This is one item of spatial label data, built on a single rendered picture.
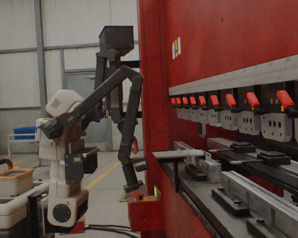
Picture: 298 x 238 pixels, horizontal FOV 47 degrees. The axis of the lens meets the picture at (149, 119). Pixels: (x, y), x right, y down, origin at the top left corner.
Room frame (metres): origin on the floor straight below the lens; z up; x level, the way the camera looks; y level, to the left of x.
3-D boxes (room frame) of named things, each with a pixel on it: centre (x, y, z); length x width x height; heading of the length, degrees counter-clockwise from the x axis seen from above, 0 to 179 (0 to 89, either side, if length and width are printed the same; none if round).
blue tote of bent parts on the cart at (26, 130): (4.86, 1.60, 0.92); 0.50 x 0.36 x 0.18; 82
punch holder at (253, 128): (1.20, -0.38, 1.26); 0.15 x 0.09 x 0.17; 6
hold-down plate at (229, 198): (1.36, -0.30, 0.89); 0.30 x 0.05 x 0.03; 6
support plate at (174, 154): (1.96, -0.15, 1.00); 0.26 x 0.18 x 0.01; 96
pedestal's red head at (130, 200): (1.78, 0.05, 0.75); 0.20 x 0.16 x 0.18; 8
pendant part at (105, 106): (3.10, 0.35, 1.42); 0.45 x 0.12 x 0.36; 14
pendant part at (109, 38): (3.17, 0.27, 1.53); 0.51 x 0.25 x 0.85; 14
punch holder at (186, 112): (2.20, -0.27, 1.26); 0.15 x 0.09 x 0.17; 6
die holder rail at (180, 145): (2.52, -0.24, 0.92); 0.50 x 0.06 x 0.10; 6
